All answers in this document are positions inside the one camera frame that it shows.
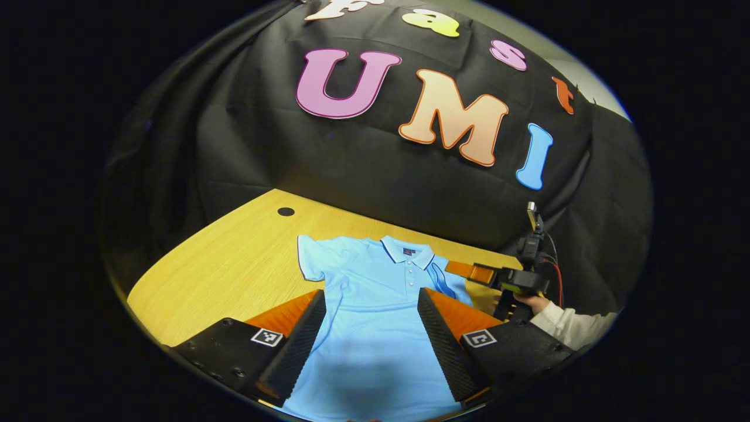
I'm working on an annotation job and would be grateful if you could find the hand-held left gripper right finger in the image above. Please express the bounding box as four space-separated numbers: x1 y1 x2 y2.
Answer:
417 288 578 410

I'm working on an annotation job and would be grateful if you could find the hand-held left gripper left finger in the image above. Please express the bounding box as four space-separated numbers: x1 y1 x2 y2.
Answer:
170 290 327 409

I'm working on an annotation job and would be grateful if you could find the light blue polo T-shirt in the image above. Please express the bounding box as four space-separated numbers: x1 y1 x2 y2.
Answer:
281 234 476 422

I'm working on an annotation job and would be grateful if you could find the black backdrop cloth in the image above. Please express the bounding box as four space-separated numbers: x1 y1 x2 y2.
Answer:
97 0 654 317

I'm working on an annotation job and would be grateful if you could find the red and black gripper cable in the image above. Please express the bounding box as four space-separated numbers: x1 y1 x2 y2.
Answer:
542 233 565 309

